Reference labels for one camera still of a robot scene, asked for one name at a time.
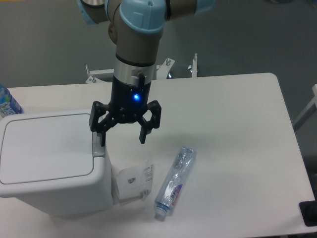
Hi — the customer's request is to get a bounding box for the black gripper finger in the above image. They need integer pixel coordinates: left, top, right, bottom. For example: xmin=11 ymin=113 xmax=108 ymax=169
xmin=89 ymin=101 xmax=117 ymax=147
xmin=137 ymin=100 xmax=161 ymax=144

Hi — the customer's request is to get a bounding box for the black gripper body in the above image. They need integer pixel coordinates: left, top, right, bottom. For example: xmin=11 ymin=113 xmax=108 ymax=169
xmin=106 ymin=76 xmax=151 ymax=123

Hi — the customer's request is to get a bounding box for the white push-lid trash can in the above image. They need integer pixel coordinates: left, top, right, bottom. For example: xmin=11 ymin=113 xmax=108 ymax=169
xmin=0 ymin=109 xmax=113 ymax=216

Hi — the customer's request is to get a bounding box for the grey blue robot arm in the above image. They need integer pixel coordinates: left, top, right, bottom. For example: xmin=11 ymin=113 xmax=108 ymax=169
xmin=77 ymin=0 xmax=214 ymax=146

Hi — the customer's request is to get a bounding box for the crumpled white paper wrapper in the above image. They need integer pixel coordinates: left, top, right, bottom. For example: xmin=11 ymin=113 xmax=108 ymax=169
xmin=114 ymin=161 xmax=154 ymax=204

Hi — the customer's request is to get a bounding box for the empty clear plastic bottle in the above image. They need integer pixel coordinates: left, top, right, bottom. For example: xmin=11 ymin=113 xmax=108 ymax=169
xmin=155 ymin=146 xmax=197 ymax=221

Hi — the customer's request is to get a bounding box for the blue labelled water bottle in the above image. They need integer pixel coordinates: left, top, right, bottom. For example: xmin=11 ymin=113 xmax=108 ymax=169
xmin=0 ymin=85 xmax=24 ymax=118

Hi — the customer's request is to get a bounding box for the black clamp at table corner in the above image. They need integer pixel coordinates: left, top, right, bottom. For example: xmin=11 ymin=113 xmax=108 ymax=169
xmin=299 ymin=200 xmax=317 ymax=227

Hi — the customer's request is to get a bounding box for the white metal base frame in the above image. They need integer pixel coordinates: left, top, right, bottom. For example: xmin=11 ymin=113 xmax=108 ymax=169
xmin=85 ymin=53 xmax=200 ymax=84

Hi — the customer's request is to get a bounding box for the white table leg frame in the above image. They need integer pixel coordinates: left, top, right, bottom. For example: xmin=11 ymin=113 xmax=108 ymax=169
xmin=293 ymin=84 xmax=317 ymax=131

